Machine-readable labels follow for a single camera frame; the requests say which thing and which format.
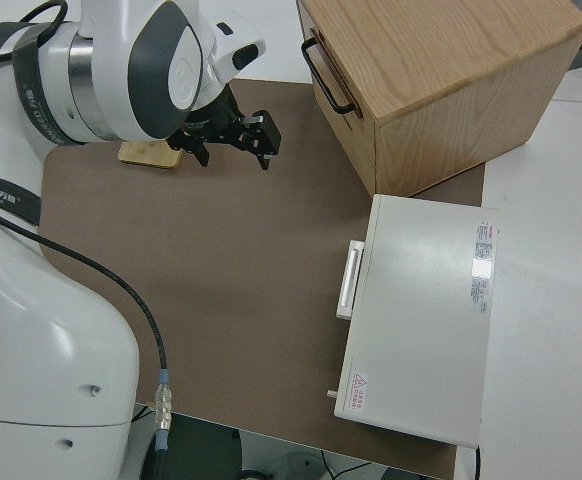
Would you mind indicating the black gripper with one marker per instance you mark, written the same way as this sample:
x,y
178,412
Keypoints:
x,y
211,125

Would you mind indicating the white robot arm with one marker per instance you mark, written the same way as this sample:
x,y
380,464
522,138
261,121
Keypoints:
x,y
46,350

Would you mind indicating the wooden mug tree stand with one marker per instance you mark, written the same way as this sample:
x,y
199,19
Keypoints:
x,y
146,154

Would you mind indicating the brown table mat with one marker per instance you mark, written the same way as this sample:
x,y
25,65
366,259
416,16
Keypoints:
x,y
221,250

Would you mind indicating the wooden drawer box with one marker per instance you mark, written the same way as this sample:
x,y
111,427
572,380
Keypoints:
x,y
446,75

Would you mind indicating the white toaster oven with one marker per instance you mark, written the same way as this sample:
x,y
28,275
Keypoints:
x,y
421,320

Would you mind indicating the dark gray base plate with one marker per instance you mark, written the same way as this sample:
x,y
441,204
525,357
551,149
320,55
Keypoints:
x,y
201,450

